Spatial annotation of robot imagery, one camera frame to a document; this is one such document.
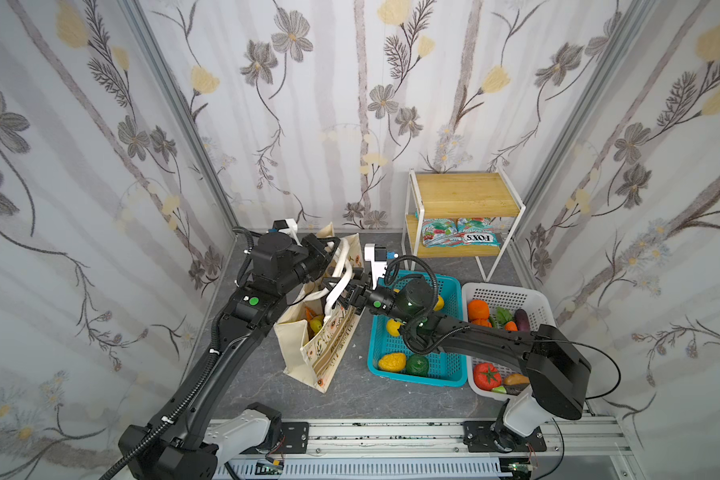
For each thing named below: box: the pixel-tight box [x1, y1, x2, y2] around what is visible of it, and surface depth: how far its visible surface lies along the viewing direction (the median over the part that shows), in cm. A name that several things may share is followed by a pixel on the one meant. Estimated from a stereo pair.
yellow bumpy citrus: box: [378, 352, 407, 372], surface depth 84 cm
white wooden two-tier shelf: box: [402, 167, 527, 282], surface depth 88 cm
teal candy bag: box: [421, 217, 473, 248], surface depth 97 cm
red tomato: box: [473, 362, 503, 391], surface depth 80 cm
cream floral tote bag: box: [274, 222, 365, 393], surface depth 67 cm
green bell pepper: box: [406, 353, 429, 377], surface depth 83 cm
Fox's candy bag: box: [456, 217, 501, 247], surface depth 97 cm
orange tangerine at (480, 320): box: [469, 314, 492, 328], surface depth 92 cm
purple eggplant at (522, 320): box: [514, 308, 531, 332], surface depth 94 cm
